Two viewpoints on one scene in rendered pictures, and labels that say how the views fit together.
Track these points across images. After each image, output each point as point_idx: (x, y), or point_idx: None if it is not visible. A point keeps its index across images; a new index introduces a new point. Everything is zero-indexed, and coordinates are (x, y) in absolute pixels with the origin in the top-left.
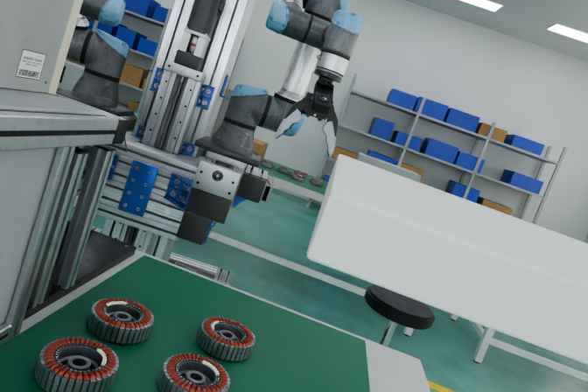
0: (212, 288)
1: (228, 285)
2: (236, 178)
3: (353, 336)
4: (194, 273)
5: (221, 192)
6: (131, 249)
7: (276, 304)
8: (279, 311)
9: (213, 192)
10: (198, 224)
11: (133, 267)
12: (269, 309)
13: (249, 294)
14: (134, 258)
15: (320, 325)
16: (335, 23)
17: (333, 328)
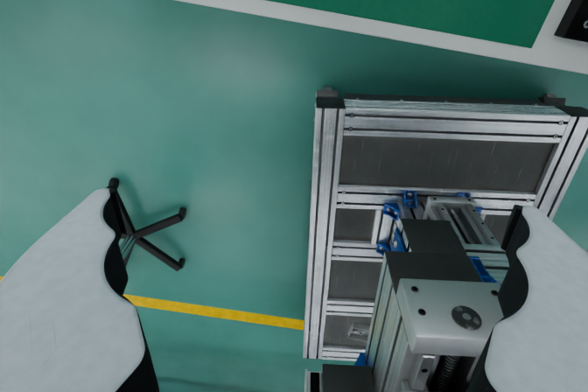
0: None
1: (357, 31)
2: (419, 322)
3: None
4: (427, 38)
5: (430, 286)
6: (576, 13)
7: (259, 8)
8: None
9: (449, 283)
10: (428, 241)
11: None
12: None
13: (313, 19)
14: (554, 15)
15: None
16: None
17: None
